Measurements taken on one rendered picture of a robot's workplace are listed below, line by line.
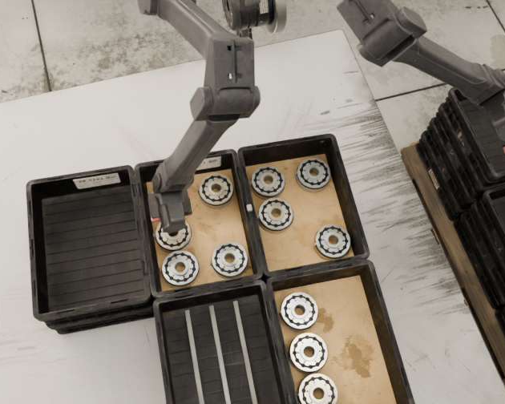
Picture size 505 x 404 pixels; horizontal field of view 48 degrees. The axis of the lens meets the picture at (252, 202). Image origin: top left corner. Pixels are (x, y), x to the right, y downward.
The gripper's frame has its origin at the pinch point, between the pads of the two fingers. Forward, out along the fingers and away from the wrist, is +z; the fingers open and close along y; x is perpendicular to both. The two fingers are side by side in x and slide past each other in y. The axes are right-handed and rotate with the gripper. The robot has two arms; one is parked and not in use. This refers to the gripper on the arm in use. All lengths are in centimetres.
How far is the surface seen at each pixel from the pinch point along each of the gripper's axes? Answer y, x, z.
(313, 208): 41.0, -1.3, 12.9
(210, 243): 8.9, -6.8, 11.7
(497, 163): 123, 15, 50
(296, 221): 35.2, -4.8, 12.6
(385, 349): 50, -46, 7
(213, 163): 13.9, 16.1, 7.6
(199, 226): 6.5, -1.1, 12.0
